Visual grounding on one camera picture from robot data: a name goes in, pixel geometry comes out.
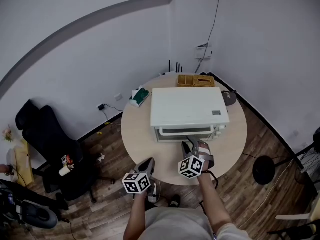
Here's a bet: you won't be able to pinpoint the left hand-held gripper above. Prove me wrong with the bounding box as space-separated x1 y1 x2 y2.
121 157 156 194

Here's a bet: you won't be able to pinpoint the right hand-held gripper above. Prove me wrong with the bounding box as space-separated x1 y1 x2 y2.
177 135 216 179

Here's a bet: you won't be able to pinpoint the person's right forearm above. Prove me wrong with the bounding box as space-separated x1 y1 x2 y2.
197 170 233 231

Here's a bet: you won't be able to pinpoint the person's left forearm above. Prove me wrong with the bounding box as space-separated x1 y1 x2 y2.
123 192 149 240

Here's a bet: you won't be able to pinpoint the white toaster oven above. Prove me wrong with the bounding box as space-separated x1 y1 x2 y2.
149 86 231 144

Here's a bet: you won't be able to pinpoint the beige round table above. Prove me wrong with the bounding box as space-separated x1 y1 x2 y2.
120 73 248 186

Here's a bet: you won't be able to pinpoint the person's right shoe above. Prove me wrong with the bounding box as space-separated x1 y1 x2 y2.
169 194 181 208

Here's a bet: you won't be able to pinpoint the dark grey cap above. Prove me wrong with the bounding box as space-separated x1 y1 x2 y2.
221 90 238 107

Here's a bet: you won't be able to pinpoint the person's grey shirt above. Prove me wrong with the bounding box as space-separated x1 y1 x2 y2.
144 207 253 240

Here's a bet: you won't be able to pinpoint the woven rattan desk organiser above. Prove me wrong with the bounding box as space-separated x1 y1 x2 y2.
177 74 216 88

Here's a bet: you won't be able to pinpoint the green tissue pack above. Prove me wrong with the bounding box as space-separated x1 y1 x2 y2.
129 85 150 108

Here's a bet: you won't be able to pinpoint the black standing fan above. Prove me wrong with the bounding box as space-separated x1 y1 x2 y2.
252 127 320 186

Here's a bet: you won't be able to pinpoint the red snack packet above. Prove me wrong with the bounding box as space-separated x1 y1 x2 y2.
61 154 75 169

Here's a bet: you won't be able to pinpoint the white paper cup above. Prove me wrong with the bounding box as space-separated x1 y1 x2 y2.
58 164 71 177

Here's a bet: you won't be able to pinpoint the white router black antennas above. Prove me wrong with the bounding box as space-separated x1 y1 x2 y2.
159 60 183 77

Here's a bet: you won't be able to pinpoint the black office chair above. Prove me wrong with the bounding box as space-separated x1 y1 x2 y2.
15 99 116 204

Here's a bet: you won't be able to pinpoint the light wooden desk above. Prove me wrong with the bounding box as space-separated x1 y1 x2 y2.
6 138 35 187

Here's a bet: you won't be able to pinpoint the white-legged wooden desk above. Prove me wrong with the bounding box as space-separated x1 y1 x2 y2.
274 195 320 222

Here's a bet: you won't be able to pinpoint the small flower plant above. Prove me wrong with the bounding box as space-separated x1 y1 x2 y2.
1 125 14 143

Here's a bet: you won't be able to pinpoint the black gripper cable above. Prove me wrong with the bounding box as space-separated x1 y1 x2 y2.
199 170 220 215

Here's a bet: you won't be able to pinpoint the black charger cable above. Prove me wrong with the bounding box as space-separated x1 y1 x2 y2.
102 103 124 127

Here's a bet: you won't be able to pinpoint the white floor cable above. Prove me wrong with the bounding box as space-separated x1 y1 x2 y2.
237 158 295 229

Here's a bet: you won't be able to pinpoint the white wall box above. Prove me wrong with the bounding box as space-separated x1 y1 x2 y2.
194 42 214 60

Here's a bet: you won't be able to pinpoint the thin wall cable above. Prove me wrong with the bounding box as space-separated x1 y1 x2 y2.
194 0 223 74

